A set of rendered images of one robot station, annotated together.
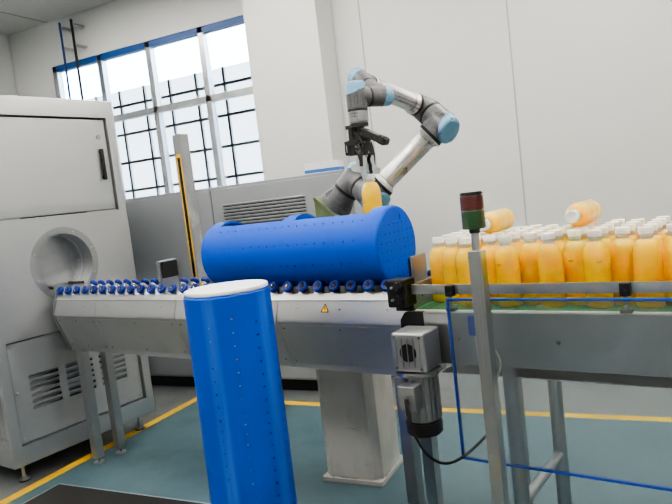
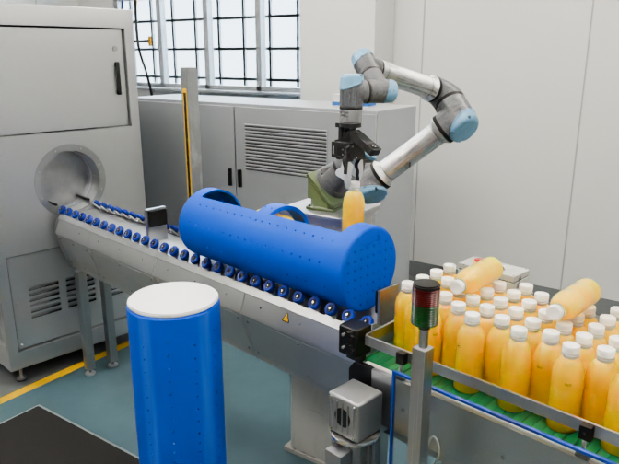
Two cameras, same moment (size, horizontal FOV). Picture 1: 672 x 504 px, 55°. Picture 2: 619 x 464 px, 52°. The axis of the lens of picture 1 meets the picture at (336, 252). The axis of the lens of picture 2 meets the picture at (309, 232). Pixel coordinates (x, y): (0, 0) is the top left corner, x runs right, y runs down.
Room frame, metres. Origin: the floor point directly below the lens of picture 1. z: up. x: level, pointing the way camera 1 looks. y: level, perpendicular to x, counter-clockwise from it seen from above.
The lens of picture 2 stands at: (0.36, -0.32, 1.76)
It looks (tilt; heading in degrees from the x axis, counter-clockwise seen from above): 16 degrees down; 9
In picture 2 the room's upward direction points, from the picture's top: straight up
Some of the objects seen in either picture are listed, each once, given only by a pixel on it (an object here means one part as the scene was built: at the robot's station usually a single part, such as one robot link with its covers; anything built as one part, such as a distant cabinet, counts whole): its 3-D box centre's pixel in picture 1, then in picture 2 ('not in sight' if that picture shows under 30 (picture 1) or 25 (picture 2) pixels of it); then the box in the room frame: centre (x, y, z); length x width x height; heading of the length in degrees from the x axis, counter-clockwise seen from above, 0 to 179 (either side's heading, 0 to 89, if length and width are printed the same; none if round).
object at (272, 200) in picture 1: (242, 284); (260, 203); (4.70, 0.71, 0.72); 2.15 x 0.54 x 1.45; 64
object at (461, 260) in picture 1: (468, 274); (428, 339); (1.99, -0.40, 1.00); 0.07 x 0.07 x 0.20
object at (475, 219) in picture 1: (473, 219); (425, 313); (1.74, -0.38, 1.18); 0.06 x 0.06 x 0.05
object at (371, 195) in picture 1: (372, 204); (353, 215); (2.40, -0.16, 1.24); 0.07 x 0.07 x 0.20
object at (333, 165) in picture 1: (324, 167); (354, 100); (4.32, 0.01, 1.48); 0.24 x 0.12 x 0.08; 72
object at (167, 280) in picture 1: (169, 276); (157, 224); (3.03, 0.80, 1.00); 0.10 x 0.04 x 0.15; 144
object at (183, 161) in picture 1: (201, 294); (196, 236); (3.39, 0.74, 0.85); 0.06 x 0.06 x 1.70; 54
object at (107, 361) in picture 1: (113, 398); (108, 316); (3.49, 1.33, 0.31); 0.06 x 0.06 x 0.63; 54
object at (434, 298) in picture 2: (471, 202); (426, 295); (1.74, -0.38, 1.23); 0.06 x 0.06 x 0.04
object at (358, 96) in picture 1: (356, 96); (352, 91); (2.42, -0.14, 1.65); 0.09 x 0.08 x 0.11; 121
